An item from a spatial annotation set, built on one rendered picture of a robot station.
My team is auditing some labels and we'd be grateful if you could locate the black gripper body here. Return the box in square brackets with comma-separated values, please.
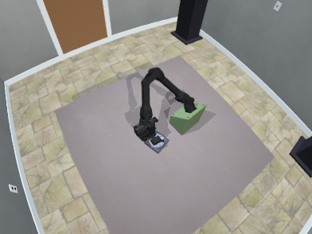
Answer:
[147, 127, 162, 146]

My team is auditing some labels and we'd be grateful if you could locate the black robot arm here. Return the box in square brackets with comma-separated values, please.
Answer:
[134, 68, 197, 142]

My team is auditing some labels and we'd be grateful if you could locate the light blue round flange plate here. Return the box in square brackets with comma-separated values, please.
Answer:
[149, 134, 164, 147]

